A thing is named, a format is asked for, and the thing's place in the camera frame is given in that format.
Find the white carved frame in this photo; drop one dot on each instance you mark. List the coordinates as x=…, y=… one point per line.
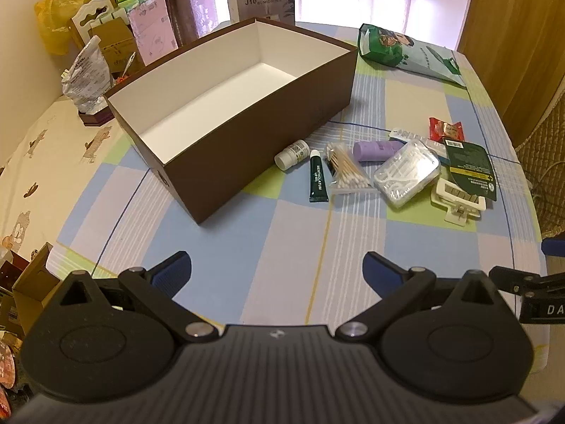
x=95, y=12

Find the red snack packet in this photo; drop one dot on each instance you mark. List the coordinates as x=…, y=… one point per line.
x=446, y=130

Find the small dark brown box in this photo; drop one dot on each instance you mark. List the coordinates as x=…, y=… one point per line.
x=99, y=117

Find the brown storage box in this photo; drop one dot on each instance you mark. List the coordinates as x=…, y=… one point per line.
x=265, y=141

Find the white plastic bag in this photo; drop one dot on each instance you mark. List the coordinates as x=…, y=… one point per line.
x=86, y=75

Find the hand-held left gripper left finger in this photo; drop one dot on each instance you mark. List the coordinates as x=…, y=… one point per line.
x=170, y=270

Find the bear printed cloth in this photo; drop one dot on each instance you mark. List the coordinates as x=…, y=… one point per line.
x=44, y=172

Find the checked cloth desktop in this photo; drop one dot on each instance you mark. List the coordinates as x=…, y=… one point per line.
x=273, y=238

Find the purple bottle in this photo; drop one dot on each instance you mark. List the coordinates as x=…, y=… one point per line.
x=375, y=150

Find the clear floss pick box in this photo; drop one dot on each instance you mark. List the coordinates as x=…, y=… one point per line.
x=406, y=172

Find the open cardboard box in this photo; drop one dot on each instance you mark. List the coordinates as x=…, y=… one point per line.
x=31, y=291

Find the cotton swab pack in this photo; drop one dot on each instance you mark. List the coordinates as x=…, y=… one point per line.
x=346, y=168

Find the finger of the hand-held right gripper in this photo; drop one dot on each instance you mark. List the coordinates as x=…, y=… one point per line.
x=507, y=278
x=554, y=246

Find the small white bottle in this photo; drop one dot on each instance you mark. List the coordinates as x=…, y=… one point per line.
x=291, y=153

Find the yellow plastic bag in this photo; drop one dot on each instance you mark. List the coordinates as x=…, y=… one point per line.
x=57, y=17

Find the wooden wardrobe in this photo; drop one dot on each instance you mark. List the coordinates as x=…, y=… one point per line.
x=516, y=31

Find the white blister pack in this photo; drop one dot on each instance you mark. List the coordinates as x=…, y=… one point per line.
x=404, y=133

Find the green snack bag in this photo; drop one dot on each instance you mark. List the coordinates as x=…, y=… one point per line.
x=397, y=48

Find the dark green tube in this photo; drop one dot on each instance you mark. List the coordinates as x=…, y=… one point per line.
x=318, y=176

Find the pink paper bag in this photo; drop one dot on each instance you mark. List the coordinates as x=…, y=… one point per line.
x=152, y=26

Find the brown cardboard box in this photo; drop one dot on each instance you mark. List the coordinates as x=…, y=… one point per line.
x=112, y=46

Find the white hair claw clip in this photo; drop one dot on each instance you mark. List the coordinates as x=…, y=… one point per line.
x=457, y=205

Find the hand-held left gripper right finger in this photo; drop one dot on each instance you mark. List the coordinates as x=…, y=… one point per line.
x=379, y=270

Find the dark green packet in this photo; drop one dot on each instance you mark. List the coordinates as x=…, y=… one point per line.
x=470, y=163

